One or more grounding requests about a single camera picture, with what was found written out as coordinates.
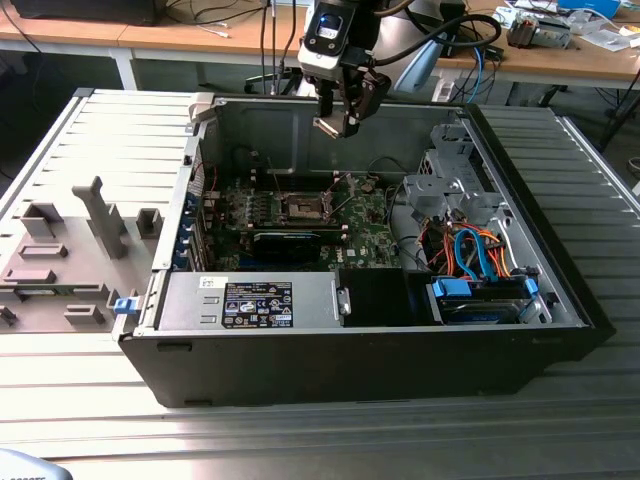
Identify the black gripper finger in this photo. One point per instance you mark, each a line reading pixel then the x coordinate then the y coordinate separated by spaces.
pixel 325 100
pixel 367 90

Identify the CPU with silver top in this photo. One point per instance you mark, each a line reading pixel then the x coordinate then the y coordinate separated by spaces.
pixel 330 122

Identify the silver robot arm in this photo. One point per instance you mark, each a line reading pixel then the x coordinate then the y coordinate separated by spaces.
pixel 392 35

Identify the CPU socket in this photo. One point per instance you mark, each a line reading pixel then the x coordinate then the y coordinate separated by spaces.
pixel 302 210

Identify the CPU cooler heat sink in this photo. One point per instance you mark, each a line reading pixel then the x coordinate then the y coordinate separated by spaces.
pixel 537 32

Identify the small white box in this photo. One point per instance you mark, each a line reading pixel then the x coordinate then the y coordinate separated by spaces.
pixel 442 91

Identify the grey metal disk bay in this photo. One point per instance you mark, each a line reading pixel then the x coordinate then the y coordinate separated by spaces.
pixel 435 190

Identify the green motherboard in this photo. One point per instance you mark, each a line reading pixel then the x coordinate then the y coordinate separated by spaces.
pixel 370 235

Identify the black graphics card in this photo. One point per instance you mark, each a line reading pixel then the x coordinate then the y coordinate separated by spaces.
pixel 285 247

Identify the wooden desk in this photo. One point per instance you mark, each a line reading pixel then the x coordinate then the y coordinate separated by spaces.
pixel 550 62
pixel 150 37

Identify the blue box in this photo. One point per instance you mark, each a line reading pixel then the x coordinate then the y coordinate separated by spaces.
pixel 590 4

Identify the grey power supply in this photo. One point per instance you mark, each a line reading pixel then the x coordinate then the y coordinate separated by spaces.
pixel 190 300

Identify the hard disk in blue carrier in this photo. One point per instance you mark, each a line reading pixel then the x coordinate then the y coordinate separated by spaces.
pixel 475 312

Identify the black flat box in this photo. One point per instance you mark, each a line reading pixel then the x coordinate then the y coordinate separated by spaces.
pixel 85 10

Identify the black and grey PC case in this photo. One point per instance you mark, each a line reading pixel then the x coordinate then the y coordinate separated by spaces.
pixel 300 370

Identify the grey parts rack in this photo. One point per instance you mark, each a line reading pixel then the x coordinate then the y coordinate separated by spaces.
pixel 75 235

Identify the blue plastic clip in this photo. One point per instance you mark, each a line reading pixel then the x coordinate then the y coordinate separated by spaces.
pixel 125 306

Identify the grey rounded device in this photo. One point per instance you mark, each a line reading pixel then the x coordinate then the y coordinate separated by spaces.
pixel 25 467

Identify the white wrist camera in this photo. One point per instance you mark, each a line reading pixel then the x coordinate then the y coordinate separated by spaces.
pixel 320 62

